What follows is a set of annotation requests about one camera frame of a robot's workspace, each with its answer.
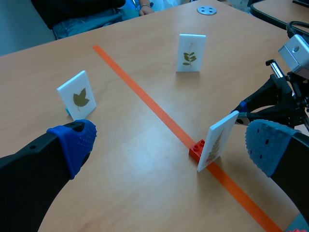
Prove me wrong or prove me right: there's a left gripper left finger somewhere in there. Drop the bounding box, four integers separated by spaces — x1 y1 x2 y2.
0 119 98 232

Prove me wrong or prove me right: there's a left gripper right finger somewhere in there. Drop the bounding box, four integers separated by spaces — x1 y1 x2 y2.
245 119 309 218

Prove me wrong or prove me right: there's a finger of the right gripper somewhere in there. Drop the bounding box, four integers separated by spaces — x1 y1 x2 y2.
231 74 293 114
236 103 301 128

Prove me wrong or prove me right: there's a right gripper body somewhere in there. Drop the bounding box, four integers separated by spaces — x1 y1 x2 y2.
265 58 309 128

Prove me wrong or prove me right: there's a fern leaf card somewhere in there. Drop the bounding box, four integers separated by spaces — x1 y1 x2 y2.
197 111 240 173

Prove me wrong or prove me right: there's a lobed simple leaf card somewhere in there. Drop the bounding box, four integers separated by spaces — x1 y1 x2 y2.
56 70 97 121

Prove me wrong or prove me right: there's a compound leaf card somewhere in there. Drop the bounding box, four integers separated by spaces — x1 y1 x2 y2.
176 33 207 73

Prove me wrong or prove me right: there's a red toy brick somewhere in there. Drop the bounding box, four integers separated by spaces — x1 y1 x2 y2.
188 139 206 162

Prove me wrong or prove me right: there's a person's hand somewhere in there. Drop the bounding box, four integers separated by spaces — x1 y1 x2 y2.
139 3 155 16

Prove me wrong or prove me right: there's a desk with dark edge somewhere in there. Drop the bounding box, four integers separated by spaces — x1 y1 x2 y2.
250 0 309 31

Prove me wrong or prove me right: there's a person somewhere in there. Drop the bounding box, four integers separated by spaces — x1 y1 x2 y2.
30 0 155 41

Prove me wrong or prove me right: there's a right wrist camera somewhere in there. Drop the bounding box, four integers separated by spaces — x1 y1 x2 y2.
278 34 309 80

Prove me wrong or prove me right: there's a black camera cable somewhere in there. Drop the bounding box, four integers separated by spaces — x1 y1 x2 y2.
286 21 309 39

